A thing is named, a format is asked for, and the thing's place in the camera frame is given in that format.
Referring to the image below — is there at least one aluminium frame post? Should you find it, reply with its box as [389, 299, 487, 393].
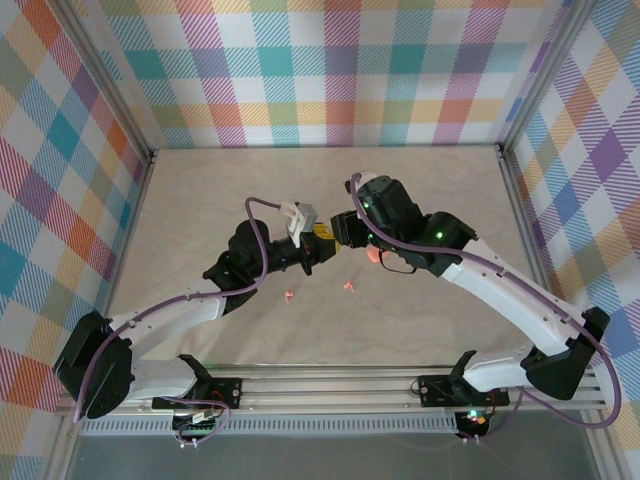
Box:
[49, 0, 157, 162]
[498, 0, 601, 154]

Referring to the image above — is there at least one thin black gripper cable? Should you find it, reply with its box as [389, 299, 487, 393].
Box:
[380, 249, 422, 275]

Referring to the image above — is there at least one green controller board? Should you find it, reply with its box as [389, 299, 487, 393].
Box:
[172, 407, 224, 436]

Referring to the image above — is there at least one aluminium side rail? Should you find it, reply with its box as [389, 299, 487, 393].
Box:
[497, 143, 586, 321]
[102, 149, 157, 321]

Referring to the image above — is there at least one small lit controller board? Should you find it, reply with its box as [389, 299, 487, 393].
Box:
[457, 407, 491, 437]

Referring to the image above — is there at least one grey slotted cable duct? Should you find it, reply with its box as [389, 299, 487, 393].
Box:
[79, 417, 459, 437]

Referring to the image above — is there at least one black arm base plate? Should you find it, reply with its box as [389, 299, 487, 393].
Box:
[208, 377, 245, 410]
[417, 374, 511, 407]

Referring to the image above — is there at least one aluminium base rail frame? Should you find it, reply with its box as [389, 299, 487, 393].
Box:
[54, 363, 606, 414]

